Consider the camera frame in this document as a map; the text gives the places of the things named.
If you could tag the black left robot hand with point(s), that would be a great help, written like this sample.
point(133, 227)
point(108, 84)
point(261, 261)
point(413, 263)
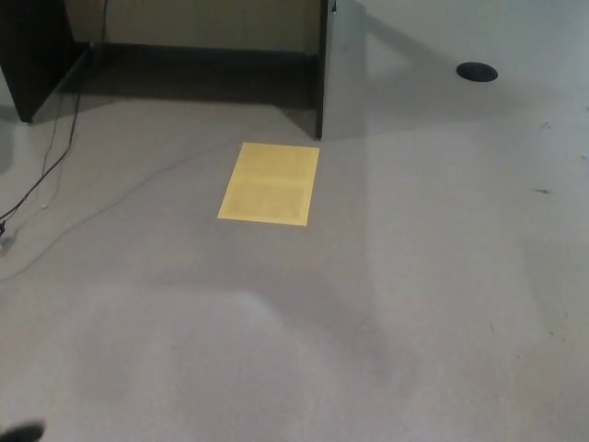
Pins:
point(20, 433)

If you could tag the yellow paper sheet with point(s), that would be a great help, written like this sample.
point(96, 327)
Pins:
point(269, 184)

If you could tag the dark wooden desk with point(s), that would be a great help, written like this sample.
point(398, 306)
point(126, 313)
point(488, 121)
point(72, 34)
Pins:
point(27, 50)

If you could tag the black round floor cap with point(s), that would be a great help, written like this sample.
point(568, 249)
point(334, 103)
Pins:
point(476, 71)

